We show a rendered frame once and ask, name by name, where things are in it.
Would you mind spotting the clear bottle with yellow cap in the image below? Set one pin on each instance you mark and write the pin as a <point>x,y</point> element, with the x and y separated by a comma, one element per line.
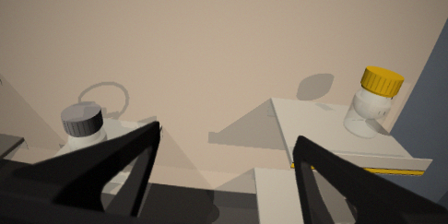
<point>372,102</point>

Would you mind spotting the white bottle with grey cap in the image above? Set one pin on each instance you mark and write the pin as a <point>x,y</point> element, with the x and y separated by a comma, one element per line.
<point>83,123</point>

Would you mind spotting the large beige wall panel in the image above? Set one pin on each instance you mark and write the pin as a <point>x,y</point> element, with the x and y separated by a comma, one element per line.
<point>206,70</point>

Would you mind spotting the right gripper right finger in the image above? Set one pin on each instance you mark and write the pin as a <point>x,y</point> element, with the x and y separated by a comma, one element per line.
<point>377,200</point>

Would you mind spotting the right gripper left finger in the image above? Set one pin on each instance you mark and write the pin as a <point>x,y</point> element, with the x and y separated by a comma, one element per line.
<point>77,178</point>

